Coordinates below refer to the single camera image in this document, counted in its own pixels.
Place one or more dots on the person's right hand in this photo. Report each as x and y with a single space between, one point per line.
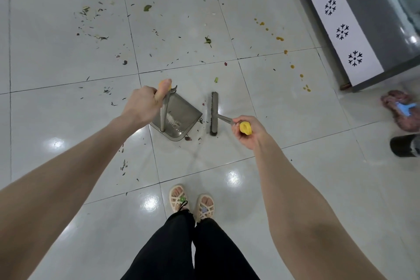
257 135

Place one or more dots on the person's left hand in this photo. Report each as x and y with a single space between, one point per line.
141 106

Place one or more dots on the grey broom with yellow cap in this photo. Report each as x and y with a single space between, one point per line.
214 112

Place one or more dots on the leaf debris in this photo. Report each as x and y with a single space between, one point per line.
147 8

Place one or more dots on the person's right forearm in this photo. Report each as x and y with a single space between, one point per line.
305 217

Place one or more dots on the person's left forearm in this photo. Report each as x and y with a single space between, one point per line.
49 197

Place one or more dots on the person's right beige sandal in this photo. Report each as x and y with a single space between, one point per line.
205 207

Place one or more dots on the person's beige sandal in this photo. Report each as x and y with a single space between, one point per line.
178 197
205 207

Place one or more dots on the person's left beige sandal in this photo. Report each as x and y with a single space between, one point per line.
178 197

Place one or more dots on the person's black trousers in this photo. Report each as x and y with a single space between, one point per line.
183 250

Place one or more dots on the black trash bin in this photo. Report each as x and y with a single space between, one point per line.
402 146

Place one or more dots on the orange liquid spill drops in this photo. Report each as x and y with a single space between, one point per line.
280 39

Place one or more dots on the grey glass display freezer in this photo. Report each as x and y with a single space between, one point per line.
370 10

